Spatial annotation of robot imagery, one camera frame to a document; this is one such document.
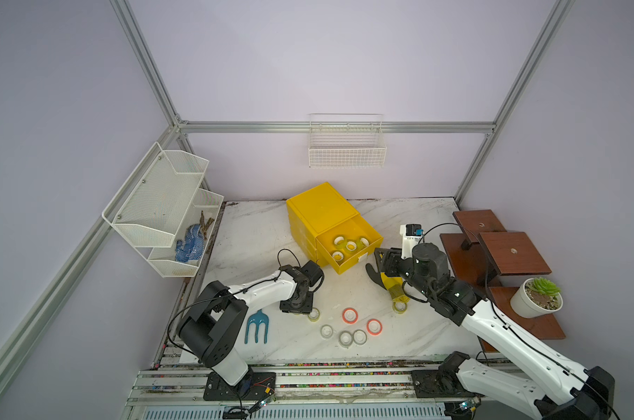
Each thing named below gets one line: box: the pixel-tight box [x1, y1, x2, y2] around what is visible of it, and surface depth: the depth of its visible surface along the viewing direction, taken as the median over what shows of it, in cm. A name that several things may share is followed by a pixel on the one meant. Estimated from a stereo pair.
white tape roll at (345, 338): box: [338, 330, 353, 347], surface depth 84 cm
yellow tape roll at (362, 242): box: [357, 236, 371, 250], surface depth 88 cm
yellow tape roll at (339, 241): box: [332, 234, 346, 249], surface depth 88 cm
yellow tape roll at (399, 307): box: [391, 300, 409, 315], surface depth 90 cm
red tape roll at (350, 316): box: [341, 307, 360, 325], surface depth 88 cm
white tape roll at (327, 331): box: [320, 323, 334, 339], surface depth 86 cm
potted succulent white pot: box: [510, 276, 564, 320], surface depth 67 cm
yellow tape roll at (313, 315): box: [307, 307, 321, 323], surface depth 88 cm
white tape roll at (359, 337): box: [352, 329, 368, 346], surface depth 84 cm
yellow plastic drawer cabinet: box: [285, 182, 383, 275], surface depth 88 cm
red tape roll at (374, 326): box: [366, 318, 383, 336], surface depth 86 cm
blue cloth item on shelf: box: [175, 224, 205, 263], surface depth 89 cm
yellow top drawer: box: [316, 214, 384, 275], surface depth 87 cm
